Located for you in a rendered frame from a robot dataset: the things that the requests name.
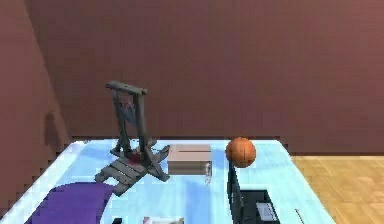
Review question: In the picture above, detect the beige cardboard box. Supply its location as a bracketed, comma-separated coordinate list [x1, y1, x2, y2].
[166, 143, 213, 176]

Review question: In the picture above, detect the orange basketball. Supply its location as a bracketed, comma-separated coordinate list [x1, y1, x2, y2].
[225, 136, 257, 169]

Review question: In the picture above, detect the small silver key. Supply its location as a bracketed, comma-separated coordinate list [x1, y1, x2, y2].
[204, 162, 212, 185]

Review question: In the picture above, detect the light blue bed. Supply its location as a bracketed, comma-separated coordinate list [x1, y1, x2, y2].
[0, 138, 338, 224]

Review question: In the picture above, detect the black laptop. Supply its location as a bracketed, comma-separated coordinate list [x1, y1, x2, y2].
[227, 162, 282, 224]

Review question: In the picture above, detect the pale flat book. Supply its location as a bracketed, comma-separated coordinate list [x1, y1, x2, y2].
[143, 216, 185, 224]

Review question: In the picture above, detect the thin dark pencil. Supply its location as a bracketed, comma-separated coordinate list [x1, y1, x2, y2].
[294, 208, 306, 224]

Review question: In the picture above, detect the purple cloth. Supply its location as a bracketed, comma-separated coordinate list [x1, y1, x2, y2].
[25, 181, 116, 224]

